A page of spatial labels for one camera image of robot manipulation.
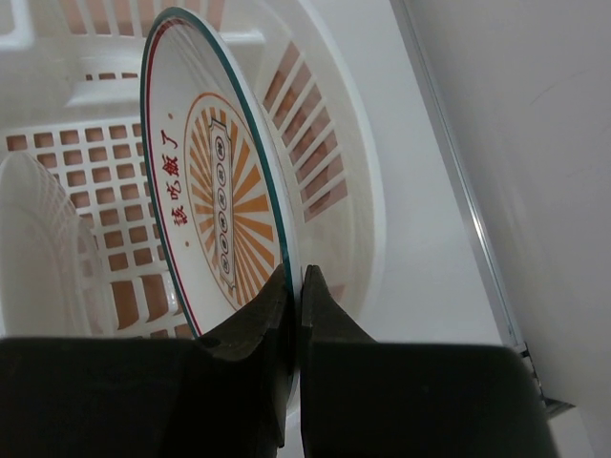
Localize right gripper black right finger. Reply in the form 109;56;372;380
300;265;557;457

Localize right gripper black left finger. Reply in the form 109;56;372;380
1;267;293;457

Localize white plate orange sunburst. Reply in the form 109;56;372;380
139;5;306;397

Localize white plate red characters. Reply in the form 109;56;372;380
1;153;116;338

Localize white orange plastic dish rack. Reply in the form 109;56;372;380
1;1;385;338

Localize aluminium rail right side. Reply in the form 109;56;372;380
391;1;575;419

